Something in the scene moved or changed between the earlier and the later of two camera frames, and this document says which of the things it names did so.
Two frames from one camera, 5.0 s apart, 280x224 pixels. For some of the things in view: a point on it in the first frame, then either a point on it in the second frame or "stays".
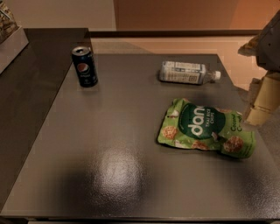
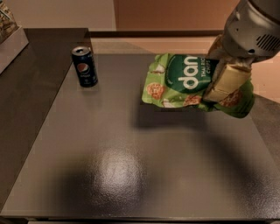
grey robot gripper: [270, 44] to [250, 34]
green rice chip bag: [202, 127] to [179, 81]
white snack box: [13, 38] stays
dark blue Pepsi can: [86, 70] stays
